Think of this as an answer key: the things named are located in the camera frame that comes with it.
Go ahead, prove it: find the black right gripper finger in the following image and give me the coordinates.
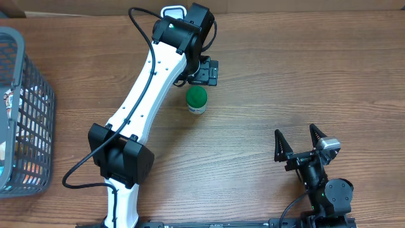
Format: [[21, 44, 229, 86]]
[[274, 129, 294, 162], [309, 123, 327, 148]]

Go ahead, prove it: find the green lid jar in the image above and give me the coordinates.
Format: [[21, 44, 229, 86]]
[[186, 86, 208, 115]]

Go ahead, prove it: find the clear snack bag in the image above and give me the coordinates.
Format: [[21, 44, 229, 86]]
[[3, 89, 27, 118]]

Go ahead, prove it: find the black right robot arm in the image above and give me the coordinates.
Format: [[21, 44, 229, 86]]
[[274, 123, 356, 227]]

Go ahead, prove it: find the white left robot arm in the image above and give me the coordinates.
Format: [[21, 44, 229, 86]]
[[88, 3, 218, 227]]

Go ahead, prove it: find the white barcode scanner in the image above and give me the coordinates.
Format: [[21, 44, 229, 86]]
[[161, 5, 187, 20]]

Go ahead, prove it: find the grey plastic basket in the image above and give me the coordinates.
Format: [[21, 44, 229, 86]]
[[1, 27, 56, 198]]

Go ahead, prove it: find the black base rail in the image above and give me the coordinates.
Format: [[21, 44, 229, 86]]
[[75, 217, 358, 228]]

